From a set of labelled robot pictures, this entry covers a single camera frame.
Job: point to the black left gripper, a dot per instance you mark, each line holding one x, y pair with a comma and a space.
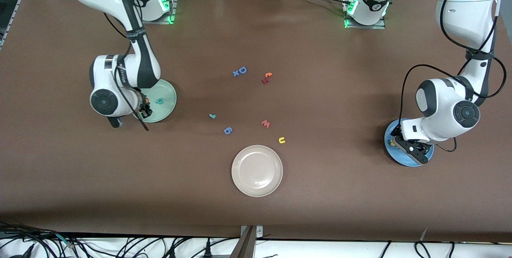
396, 133

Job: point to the pink foam letter w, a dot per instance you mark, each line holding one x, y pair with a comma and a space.
265, 124

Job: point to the blue foam letter D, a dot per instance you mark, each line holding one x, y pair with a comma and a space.
240, 70

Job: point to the aluminium table bracket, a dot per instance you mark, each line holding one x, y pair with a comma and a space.
248, 244

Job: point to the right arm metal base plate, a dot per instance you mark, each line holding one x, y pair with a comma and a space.
172, 14

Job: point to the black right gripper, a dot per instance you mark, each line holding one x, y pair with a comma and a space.
144, 107

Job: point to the teal foam letter p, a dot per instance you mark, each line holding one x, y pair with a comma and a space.
161, 102

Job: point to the light green plate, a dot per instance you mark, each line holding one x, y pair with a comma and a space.
166, 110

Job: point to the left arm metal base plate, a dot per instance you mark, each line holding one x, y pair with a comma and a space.
366, 26

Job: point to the black plug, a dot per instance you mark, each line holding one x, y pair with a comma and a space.
27, 251
207, 250

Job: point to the blue foam letter g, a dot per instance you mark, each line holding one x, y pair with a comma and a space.
230, 132

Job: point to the blue plate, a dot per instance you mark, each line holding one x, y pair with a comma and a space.
390, 152

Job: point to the beige plate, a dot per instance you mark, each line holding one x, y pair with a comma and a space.
256, 170

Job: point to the grey tape scrap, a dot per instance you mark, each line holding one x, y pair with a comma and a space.
424, 234

